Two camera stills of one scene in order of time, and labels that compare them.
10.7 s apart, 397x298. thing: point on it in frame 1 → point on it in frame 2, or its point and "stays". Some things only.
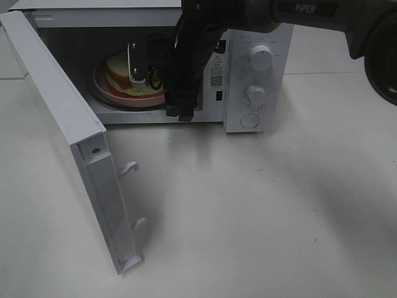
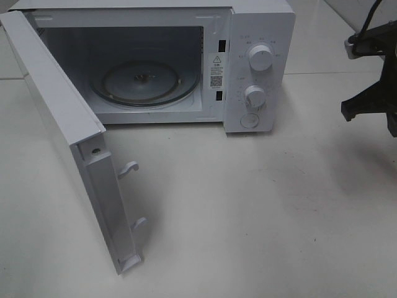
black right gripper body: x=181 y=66 → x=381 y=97
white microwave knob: x=260 y=58 stays
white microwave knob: x=255 y=95 stays
